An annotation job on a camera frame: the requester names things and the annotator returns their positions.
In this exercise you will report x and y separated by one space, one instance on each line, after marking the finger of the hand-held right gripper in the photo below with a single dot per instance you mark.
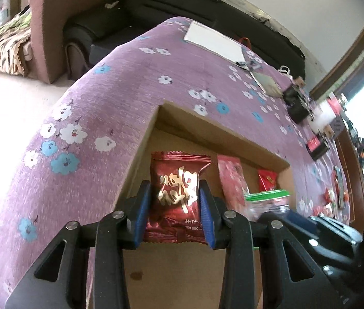
301 222

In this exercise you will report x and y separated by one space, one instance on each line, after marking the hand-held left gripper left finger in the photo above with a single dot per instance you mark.
145 212

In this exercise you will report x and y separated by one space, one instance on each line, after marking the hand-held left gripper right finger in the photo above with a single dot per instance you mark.
205 212

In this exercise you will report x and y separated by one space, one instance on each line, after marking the dark red gold-print snack packet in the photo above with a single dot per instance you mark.
175 193

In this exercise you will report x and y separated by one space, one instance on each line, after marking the green-edged clear snack packet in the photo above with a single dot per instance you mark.
265 201

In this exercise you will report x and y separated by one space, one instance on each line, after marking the cardboard box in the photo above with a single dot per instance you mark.
169 273

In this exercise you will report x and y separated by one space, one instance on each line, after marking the red gold snack packet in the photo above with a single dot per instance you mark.
328 196

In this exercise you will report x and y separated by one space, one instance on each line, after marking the pink snack packet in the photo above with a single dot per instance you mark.
231 177

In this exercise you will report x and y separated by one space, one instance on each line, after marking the bright red snack packet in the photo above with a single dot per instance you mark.
267 180

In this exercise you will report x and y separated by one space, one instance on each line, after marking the black smartphone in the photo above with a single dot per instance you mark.
339 183

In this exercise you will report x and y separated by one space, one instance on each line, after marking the black red flat box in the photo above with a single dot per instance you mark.
318 146

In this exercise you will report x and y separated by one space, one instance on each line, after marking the wooden sideboard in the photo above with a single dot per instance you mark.
351 154

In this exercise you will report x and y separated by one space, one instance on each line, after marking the black gadget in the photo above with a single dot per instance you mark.
360 144

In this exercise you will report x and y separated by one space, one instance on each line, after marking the black card stand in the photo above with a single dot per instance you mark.
336 126

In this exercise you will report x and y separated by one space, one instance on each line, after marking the white jar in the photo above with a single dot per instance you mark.
322 117

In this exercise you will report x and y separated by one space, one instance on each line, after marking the black jar with red label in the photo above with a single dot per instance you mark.
299 112

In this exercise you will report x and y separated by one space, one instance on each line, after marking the pink jar with silver lid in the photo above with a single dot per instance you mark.
334 103

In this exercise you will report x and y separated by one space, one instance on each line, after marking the purple floral tablecloth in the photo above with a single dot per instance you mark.
120 87

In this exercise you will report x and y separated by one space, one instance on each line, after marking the small cork-topped bottle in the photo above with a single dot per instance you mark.
299 82

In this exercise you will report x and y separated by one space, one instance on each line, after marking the tan notebook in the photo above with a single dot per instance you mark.
268 83

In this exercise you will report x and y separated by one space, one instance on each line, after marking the white paper sheet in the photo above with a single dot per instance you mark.
214 43

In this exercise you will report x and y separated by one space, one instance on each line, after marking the white crumpled paper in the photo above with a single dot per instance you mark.
112 4

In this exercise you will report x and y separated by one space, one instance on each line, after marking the brown armchair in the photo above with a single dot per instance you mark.
50 22

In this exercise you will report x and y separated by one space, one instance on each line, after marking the black sofa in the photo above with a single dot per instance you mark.
169 0

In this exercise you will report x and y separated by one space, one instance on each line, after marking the leopard-pattern blanket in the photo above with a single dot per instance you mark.
4 48

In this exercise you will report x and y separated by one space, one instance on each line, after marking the wooden door frame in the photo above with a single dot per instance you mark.
352 58

